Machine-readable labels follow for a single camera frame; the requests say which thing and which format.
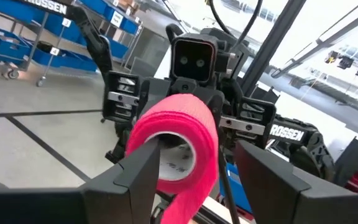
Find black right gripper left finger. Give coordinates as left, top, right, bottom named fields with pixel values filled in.
left=0, top=138, right=162, bottom=224

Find red elastic bandage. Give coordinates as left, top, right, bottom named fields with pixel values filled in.
left=125, top=93, right=220, bottom=224

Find grey wheeled metal cart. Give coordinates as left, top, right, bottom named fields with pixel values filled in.
left=0, top=12, right=51, bottom=80

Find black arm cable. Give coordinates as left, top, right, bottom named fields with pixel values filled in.
left=208, top=0, right=264, bottom=43

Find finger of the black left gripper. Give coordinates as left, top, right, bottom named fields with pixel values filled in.
left=206, top=91, right=226, bottom=138
left=136, top=79, right=151, bottom=121

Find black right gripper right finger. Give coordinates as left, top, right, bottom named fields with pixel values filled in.
left=234, top=139, right=358, bottom=224

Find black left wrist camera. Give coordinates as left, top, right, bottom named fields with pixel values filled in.
left=169, top=33, right=219, bottom=84

